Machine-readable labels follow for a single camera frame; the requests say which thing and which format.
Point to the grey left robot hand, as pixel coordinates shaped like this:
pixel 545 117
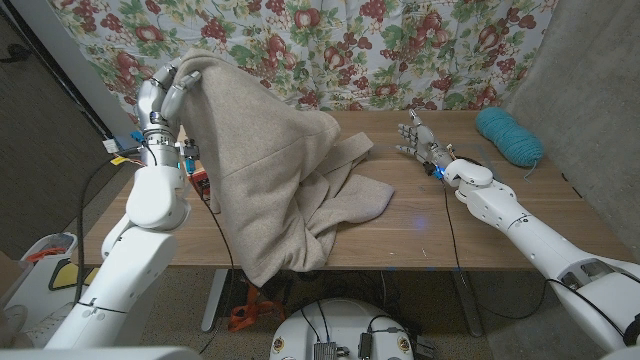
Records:
pixel 150 100

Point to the beige wool coat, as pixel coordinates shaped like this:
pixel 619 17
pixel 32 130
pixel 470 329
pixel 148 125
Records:
pixel 270 175

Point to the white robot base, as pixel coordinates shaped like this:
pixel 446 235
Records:
pixel 345 325

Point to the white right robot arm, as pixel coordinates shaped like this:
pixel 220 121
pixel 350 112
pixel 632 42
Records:
pixel 525 230

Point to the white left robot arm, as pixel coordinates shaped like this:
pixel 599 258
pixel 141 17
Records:
pixel 150 200

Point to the wooden drawer box red base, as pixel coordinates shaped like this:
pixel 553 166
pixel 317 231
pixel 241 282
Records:
pixel 201 182

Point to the teal yarn skein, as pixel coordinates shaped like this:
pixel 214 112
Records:
pixel 510 135

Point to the dark grey partition panel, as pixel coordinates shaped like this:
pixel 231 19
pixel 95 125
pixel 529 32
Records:
pixel 45 150

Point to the white plastic bin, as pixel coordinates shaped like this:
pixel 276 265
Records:
pixel 50 241

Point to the orange item in bin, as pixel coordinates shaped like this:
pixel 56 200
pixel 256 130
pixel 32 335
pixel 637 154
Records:
pixel 45 255

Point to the yellow black floor item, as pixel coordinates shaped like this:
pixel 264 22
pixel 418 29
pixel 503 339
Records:
pixel 67 275

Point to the floral fruit print backdrop cloth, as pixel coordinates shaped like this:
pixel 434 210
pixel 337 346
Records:
pixel 350 50

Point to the white table leg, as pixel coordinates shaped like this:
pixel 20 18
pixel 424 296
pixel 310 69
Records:
pixel 215 300

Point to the white sneaker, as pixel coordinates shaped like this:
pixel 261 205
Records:
pixel 45 325

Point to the white robot torso edge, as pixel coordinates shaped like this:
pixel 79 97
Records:
pixel 100 354

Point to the grey heatsink module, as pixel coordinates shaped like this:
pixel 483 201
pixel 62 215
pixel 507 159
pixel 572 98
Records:
pixel 325 351

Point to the black connector module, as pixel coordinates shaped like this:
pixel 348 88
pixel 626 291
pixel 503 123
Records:
pixel 365 346

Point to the dark table leg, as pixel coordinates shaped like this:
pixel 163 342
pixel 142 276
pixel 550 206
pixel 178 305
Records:
pixel 467 300

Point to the grey concrete-look side panel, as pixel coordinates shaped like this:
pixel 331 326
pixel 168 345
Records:
pixel 590 100

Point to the white corner post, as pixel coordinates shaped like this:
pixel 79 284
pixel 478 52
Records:
pixel 85 80

